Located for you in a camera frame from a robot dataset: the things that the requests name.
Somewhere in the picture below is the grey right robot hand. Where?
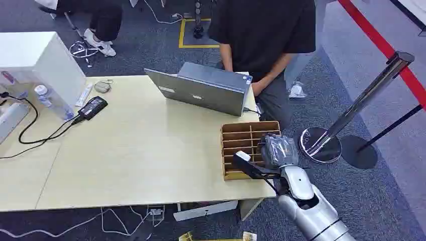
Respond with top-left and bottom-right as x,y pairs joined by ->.
260,134 -> 300,169

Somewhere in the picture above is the wooden card box with slots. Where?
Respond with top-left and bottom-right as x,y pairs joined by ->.
220,120 -> 282,182

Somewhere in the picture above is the pale table leg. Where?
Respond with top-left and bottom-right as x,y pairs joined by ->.
239,197 -> 266,222

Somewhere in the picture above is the person standing in pale trousers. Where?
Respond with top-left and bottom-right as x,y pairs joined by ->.
283,0 -> 338,99

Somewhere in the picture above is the white power strip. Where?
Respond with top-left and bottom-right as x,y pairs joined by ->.
172,200 -> 239,222

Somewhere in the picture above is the silver laptop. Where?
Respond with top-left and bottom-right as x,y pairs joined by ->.
144,61 -> 254,117

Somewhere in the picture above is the person seated at desk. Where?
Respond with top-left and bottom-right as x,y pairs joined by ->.
207,0 -> 317,131

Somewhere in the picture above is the yellow paper sheet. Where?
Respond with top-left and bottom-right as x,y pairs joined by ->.
178,231 -> 258,241

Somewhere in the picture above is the red barrier belt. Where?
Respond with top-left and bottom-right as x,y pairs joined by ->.
337,0 -> 426,111

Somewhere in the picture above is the black stand on floor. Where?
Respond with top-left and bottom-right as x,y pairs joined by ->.
193,0 -> 205,40

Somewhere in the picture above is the grey pouch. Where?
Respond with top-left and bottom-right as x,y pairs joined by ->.
93,79 -> 114,94

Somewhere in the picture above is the black power adapter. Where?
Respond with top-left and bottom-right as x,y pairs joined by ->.
77,95 -> 109,122

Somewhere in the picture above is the white tube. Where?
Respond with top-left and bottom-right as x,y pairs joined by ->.
75,82 -> 94,108

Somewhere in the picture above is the person on office chair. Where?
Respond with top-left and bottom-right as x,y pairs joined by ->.
34,0 -> 124,58

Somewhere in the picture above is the clear plastic water bottle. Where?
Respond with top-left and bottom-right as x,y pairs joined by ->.
34,84 -> 75,122

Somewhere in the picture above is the white cabinet box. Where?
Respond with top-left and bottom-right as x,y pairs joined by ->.
0,31 -> 87,111

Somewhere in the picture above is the white flat device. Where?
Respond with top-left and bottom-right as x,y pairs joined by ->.
0,102 -> 30,145

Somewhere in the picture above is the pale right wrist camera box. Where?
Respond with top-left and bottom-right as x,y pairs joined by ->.
235,150 -> 252,163

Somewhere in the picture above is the black stanchion post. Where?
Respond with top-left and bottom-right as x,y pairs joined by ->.
341,104 -> 424,170

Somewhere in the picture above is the chrome stanchion post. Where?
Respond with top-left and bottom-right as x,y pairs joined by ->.
298,51 -> 415,165

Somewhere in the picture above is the white cable with plug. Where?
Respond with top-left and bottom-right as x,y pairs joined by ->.
142,0 -> 184,25

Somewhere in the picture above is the white floor cable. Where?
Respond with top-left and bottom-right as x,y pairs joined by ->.
0,205 -> 166,240

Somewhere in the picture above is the black power cable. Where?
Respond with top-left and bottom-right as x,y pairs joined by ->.
0,91 -> 82,160

